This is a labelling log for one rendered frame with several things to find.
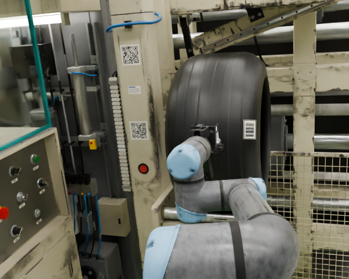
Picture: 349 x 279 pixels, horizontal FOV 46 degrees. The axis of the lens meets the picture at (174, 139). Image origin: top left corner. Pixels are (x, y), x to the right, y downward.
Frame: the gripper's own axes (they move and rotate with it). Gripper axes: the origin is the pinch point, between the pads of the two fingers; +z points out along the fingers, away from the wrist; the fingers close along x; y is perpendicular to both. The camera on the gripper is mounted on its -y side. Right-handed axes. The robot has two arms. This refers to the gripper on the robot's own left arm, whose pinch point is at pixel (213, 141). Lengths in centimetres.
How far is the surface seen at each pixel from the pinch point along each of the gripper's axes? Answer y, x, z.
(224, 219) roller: -33.4, 0.9, 17.5
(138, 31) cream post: 36, 31, 19
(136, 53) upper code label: 27.9, 32.3, 19.3
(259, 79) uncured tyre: 17.4, -12.3, 17.1
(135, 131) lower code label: -1.6, 35.9, 22.2
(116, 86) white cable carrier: 16, 43, 22
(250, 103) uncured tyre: 10.9, -10.4, 7.3
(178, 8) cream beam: 45, 23, 44
